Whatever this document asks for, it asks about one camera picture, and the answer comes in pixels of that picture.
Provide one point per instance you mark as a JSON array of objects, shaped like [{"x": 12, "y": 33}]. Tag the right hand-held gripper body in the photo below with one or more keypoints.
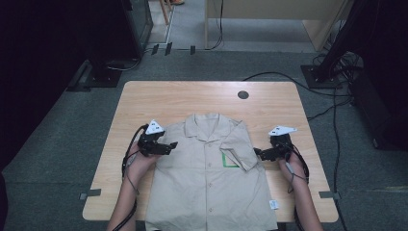
[{"x": 282, "y": 146}]

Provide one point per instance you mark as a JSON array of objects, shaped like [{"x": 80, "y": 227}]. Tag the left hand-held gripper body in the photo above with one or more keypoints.
[{"x": 149, "y": 144}]

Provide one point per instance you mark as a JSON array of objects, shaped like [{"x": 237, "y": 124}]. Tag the beige short-sleeved shirt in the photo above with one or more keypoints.
[{"x": 205, "y": 192}]

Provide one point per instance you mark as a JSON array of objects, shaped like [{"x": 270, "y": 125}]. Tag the person's left hand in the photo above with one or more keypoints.
[{"x": 141, "y": 165}]

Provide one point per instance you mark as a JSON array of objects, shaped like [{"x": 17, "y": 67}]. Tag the dark round table grommet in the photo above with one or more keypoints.
[{"x": 243, "y": 94}]

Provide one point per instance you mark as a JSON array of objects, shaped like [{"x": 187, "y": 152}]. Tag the grey tape strip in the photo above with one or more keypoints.
[
  {"x": 328, "y": 194},
  {"x": 91, "y": 193}
]

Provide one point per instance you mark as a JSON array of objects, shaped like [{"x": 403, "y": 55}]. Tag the black stand base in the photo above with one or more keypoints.
[
  {"x": 320, "y": 80},
  {"x": 102, "y": 78}
]

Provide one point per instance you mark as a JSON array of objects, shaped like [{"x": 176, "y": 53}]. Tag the black floor tape piece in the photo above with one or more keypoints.
[
  {"x": 192, "y": 49},
  {"x": 168, "y": 48},
  {"x": 155, "y": 49}
]

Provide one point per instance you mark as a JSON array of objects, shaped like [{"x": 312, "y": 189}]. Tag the dark equipment box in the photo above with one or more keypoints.
[{"x": 381, "y": 112}]

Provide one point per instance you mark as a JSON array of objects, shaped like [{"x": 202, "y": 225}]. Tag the black slanted stand column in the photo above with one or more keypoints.
[{"x": 343, "y": 38}]

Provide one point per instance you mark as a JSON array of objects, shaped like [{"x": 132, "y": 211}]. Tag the wooden chair legs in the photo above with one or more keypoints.
[{"x": 164, "y": 11}]

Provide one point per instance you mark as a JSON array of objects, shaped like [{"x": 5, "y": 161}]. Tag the black curtain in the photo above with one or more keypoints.
[{"x": 38, "y": 64}]

